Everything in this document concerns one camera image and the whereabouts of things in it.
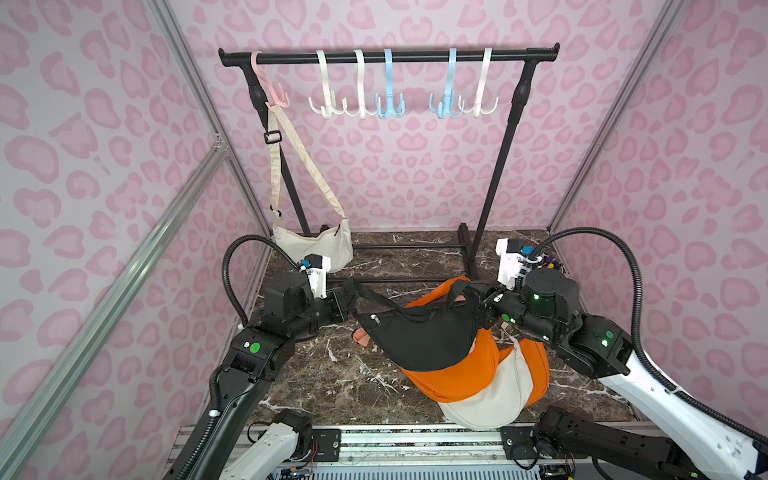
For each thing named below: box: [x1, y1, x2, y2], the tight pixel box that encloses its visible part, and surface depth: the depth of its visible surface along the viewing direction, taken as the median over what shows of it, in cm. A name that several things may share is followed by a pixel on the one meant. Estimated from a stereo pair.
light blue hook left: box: [376, 49, 405, 120], surface depth 65 cm
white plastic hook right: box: [459, 47, 499, 118], surface depth 63 cm
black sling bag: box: [346, 279, 493, 372], surface depth 72 cm
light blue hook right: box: [428, 48, 466, 119], surface depth 65 cm
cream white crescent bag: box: [438, 323, 533, 431], surface depth 78 cm
